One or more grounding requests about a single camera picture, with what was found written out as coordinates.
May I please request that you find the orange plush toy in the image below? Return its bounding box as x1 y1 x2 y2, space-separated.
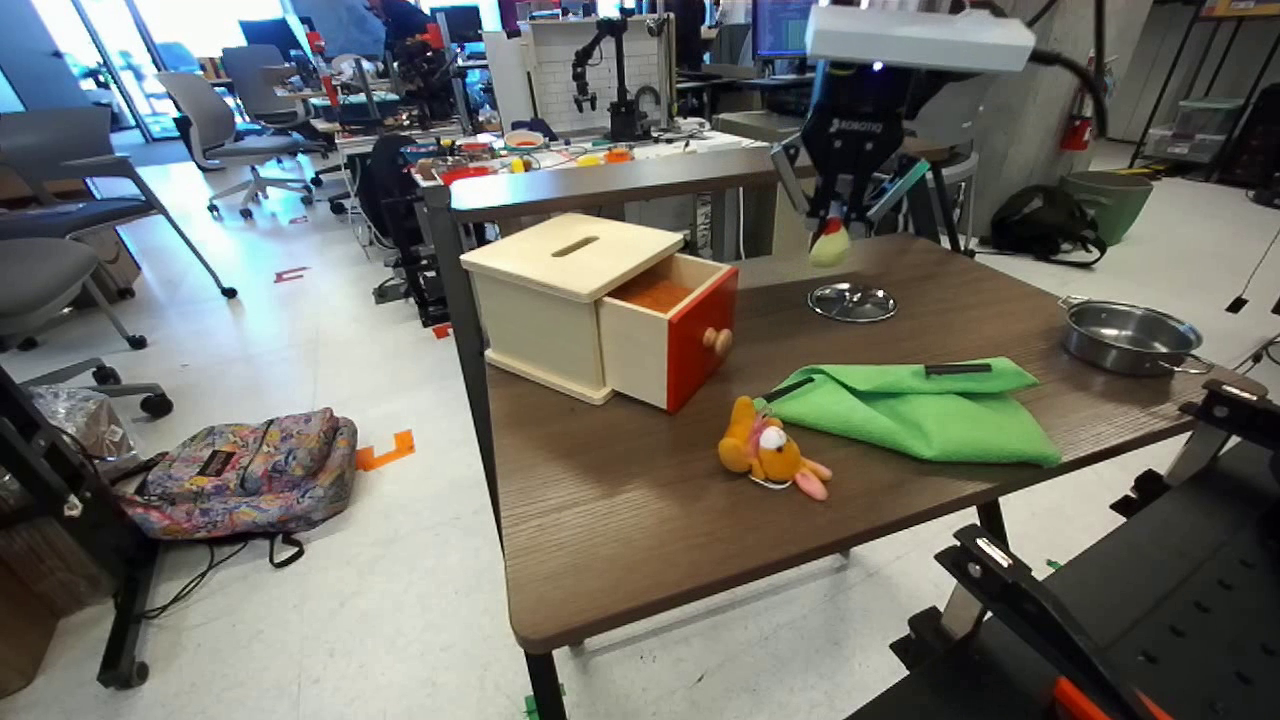
716 398 834 501

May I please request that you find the steel pot lid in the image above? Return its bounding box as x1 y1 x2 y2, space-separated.
808 279 898 326

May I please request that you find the steel pot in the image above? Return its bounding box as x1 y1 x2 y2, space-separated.
1061 302 1205 378

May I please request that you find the wooden box with red drawer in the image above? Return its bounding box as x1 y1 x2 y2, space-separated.
462 214 739 411

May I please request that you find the orange floor tape marker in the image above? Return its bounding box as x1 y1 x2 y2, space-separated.
357 427 418 472

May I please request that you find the green cloth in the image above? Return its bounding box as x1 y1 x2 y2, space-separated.
765 356 1061 468

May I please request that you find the colourful backpack on floor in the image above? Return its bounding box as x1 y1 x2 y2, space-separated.
113 409 357 545

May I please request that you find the black bag on floor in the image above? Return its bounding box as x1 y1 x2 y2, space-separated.
984 184 1109 269

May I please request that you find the red fire extinguisher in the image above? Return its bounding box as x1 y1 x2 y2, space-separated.
1056 86 1093 154

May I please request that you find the black orange clamp near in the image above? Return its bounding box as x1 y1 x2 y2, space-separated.
937 523 1174 720

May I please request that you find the white overhead camera box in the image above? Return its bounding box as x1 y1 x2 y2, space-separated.
806 3 1037 71

